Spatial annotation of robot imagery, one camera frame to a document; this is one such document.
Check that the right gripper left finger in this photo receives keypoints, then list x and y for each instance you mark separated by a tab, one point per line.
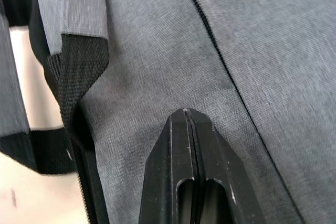
168	171

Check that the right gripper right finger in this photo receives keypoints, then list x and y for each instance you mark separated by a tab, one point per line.
223	176

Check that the grey laptop bag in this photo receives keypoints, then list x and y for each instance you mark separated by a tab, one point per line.
162	51

